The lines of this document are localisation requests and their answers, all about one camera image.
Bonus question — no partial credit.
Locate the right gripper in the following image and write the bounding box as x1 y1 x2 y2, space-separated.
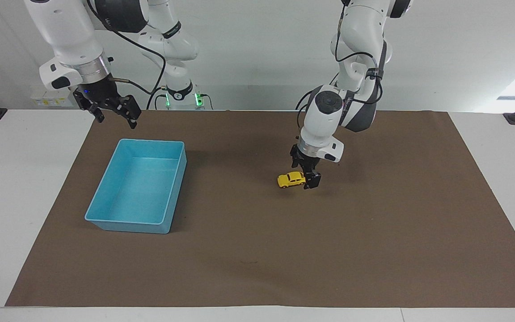
73 77 142 130

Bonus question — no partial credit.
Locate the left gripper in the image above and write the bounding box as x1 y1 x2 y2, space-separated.
290 144 322 191

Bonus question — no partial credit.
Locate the yellow toy beetle car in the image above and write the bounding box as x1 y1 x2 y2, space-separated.
277 171 307 189

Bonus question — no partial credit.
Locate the light blue plastic bin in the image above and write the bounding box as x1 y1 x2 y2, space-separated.
84 139 187 234

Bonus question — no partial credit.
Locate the black cable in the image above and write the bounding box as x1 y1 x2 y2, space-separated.
334 2 384 106
296 89 315 133
87 0 168 110

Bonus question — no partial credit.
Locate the white wall socket box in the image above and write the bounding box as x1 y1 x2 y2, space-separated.
31 87 74 108

